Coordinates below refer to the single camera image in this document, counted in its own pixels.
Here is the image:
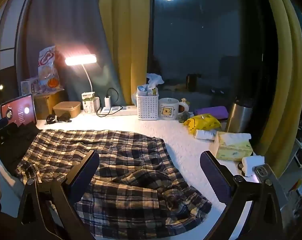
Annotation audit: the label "plaid pants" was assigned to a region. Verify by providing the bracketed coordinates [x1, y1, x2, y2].
[16, 129, 213, 227]

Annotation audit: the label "red white snack bag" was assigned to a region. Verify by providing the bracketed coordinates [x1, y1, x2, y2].
[38, 45, 61, 88]

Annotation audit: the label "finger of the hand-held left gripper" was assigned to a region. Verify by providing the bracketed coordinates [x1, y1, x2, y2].
[0, 123, 43, 172]

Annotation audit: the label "white green milk carton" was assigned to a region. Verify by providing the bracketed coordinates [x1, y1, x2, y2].
[81, 92, 95, 114]

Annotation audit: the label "white desk lamp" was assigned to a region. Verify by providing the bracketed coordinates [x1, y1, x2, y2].
[65, 54, 100, 115]

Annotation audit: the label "yellow snack bag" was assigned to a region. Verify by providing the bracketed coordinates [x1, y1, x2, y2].
[183, 113, 222, 136]

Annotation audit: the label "small white box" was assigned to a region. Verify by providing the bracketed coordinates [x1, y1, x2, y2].
[20, 78, 41, 96]

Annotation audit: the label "white perforated basket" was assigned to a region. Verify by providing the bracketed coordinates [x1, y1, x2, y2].
[136, 94, 159, 121]

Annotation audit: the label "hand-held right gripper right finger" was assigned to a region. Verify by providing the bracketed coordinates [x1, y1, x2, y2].
[200, 151, 284, 240]

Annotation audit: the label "tablet with red screen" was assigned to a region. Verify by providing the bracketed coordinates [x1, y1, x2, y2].
[0, 94, 38, 128]

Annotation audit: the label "white plastic bag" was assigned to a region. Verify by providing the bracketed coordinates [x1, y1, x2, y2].
[145, 73, 165, 88]

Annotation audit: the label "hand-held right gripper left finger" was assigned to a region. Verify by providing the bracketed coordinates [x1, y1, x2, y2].
[17, 150, 100, 240]

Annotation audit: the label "yellow tissue box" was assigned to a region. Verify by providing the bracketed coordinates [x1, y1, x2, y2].
[214, 131, 253, 162]

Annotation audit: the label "silver phone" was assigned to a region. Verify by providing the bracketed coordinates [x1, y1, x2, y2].
[252, 163, 289, 205]

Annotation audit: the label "white cartoon mug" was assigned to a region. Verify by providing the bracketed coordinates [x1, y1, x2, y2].
[158, 98, 187, 121]

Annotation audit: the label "white blue power strip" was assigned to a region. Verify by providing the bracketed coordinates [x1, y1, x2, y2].
[100, 105, 138, 117]

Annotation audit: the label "purple pouch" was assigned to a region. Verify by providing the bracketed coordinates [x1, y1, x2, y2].
[194, 105, 228, 119]

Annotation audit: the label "small white tissue pack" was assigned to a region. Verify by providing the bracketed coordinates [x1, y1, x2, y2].
[241, 155, 265, 177]

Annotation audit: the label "cardboard box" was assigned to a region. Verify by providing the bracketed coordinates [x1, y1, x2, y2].
[33, 90, 67, 120]

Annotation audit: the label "dark window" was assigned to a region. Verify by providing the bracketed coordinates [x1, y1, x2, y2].
[150, 0, 267, 107]

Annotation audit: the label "white charger with cable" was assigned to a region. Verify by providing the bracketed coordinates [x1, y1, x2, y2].
[96, 87, 123, 117]

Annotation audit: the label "brown food container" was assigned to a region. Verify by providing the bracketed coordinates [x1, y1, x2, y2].
[53, 101, 82, 118]

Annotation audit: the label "grey-blue curtain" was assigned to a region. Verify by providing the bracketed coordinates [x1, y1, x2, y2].
[26, 0, 131, 106]

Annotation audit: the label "steel thermos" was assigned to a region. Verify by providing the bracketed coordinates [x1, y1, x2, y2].
[224, 97, 254, 134]

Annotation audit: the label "black cable bundle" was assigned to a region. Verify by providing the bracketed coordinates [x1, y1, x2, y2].
[46, 112, 72, 124]

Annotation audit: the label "yellow curtain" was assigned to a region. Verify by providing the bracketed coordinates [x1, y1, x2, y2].
[94, 0, 151, 106]
[260, 0, 302, 178]

